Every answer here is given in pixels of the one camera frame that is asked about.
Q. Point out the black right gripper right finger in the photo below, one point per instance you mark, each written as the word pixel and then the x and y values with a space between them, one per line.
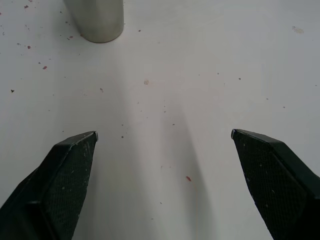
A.
pixel 277 185

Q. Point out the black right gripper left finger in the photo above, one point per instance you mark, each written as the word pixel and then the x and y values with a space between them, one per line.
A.
pixel 55 185

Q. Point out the silver metal cylinder cup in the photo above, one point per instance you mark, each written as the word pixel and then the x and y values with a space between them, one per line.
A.
pixel 97 18

